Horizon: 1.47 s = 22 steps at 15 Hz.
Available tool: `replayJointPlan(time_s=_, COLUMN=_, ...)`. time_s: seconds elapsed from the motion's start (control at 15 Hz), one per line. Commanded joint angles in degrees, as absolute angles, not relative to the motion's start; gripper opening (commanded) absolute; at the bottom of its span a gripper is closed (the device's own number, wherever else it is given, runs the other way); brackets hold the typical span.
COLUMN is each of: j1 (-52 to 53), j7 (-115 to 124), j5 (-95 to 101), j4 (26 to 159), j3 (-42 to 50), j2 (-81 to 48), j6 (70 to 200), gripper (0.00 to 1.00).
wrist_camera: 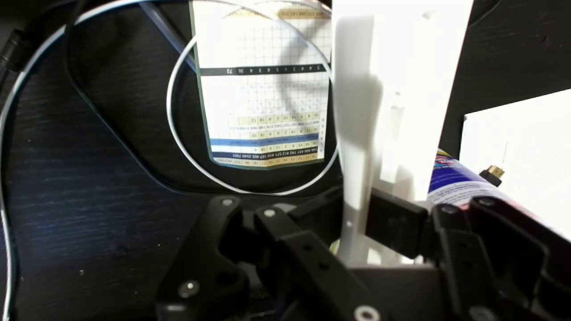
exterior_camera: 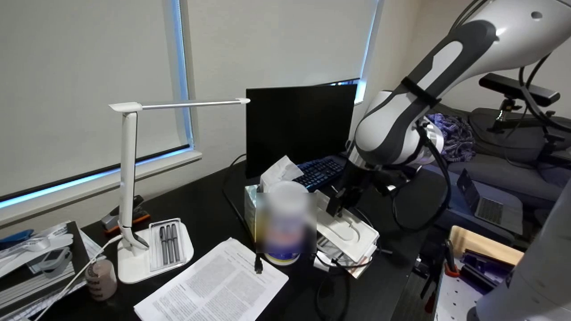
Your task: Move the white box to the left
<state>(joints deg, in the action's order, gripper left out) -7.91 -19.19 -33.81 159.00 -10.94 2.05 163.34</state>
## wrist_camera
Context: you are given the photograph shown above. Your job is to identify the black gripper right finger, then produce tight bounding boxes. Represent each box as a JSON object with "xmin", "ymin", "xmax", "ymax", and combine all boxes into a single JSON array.
[{"xmin": 366, "ymin": 193, "xmax": 571, "ymax": 321}]

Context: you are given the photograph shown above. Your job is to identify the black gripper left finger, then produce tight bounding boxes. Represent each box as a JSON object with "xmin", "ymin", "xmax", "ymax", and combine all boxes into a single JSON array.
[{"xmin": 155, "ymin": 197, "xmax": 389, "ymax": 321}]

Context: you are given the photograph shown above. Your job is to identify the long white box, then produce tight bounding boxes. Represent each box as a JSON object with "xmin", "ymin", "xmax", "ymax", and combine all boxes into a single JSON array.
[{"xmin": 332, "ymin": 0, "xmax": 475, "ymax": 268}]

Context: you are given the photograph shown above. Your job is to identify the white wipes canister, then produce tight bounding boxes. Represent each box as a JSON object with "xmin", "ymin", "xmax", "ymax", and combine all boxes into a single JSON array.
[{"xmin": 428, "ymin": 152, "xmax": 505, "ymax": 209}]

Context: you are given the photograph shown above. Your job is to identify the white paper sheet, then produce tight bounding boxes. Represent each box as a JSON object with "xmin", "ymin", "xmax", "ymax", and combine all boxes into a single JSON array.
[{"xmin": 461, "ymin": 90, "xmax": 571, "ymax": 240}]

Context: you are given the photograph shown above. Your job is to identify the striped booklet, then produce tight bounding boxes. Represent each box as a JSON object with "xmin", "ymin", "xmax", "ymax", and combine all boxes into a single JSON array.
[{"xmin": 189, "ymin": 0, "xmax": 330, "ymax": 170}]

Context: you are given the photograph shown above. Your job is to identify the white cable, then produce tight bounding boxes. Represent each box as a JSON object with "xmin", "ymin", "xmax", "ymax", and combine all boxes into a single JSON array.
[{"xmin": 0, "ymin": 0, "xmax": 345, "ymax": 321}]

